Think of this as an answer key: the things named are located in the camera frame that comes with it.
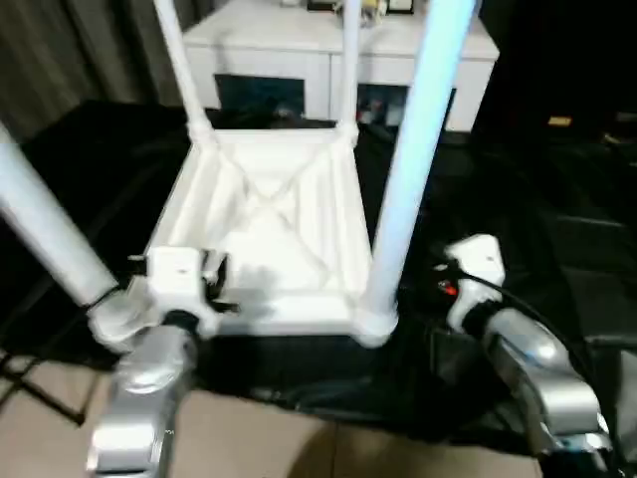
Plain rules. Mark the black work mat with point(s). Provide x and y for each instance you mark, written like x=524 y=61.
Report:
x=547 y=199

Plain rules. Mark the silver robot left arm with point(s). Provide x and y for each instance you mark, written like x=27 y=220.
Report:
x=139 y=398

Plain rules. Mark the white cabinet with glass doors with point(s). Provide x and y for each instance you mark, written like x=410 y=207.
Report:
x=278 y=55

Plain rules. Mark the white plastic table top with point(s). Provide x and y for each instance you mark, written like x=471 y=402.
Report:
x=274 y=224

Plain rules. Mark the black folding stand leg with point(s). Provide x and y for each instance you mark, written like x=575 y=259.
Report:
x=50 y=398

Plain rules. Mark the small yellow box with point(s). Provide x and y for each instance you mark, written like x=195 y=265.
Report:
x=560 y=120

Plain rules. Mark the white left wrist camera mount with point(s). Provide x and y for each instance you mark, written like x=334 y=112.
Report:
x=174 y=271

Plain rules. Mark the white mug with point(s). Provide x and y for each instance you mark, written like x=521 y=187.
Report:
x=370 y=112

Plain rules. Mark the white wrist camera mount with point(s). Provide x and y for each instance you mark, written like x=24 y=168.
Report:
x=174 y=271
x=478 y=259

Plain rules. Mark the grey curtain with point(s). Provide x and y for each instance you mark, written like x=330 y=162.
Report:
x=74 y=55

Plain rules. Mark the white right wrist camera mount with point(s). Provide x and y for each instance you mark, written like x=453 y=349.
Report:
x=478 y=259

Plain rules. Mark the dark green box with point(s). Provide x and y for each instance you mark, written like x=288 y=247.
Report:
x=323 y=5

